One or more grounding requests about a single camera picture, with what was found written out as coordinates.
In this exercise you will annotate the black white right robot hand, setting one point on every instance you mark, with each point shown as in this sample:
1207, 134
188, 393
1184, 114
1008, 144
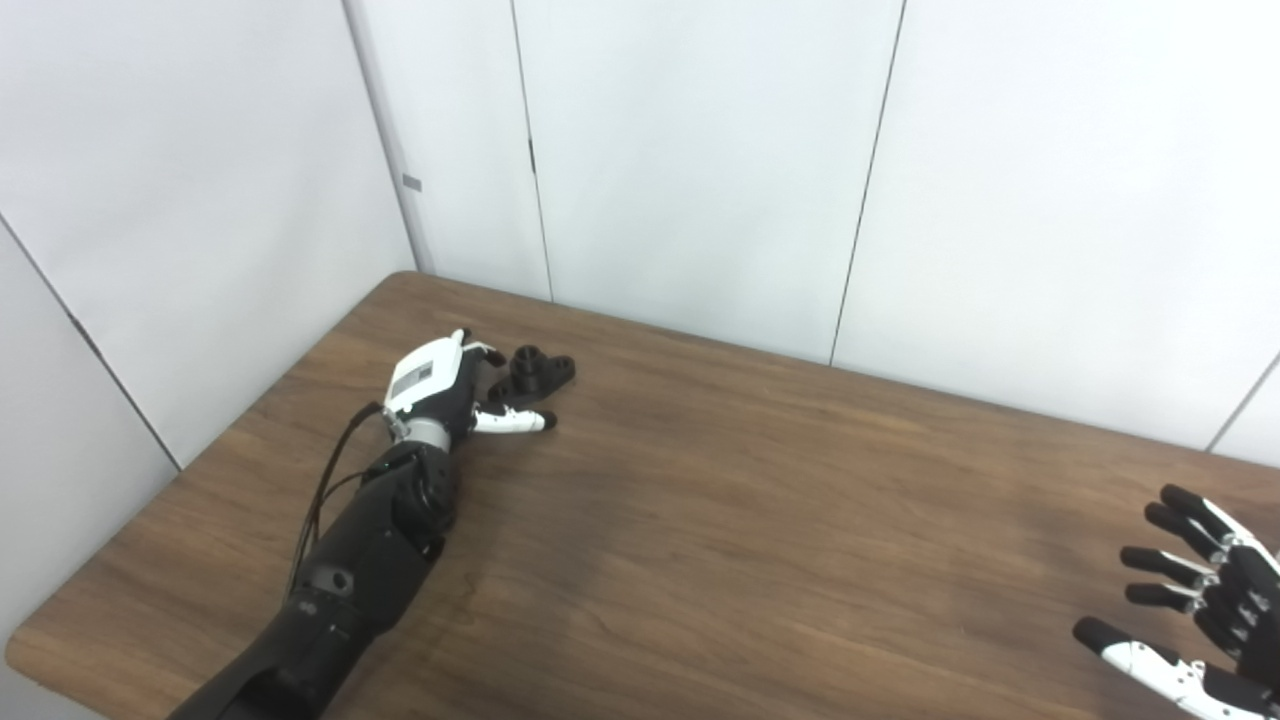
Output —
1235, 590

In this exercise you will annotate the black plastic holder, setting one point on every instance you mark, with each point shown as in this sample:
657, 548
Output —
530, 375

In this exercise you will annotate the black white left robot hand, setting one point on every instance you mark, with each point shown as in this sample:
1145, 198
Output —
430, 385

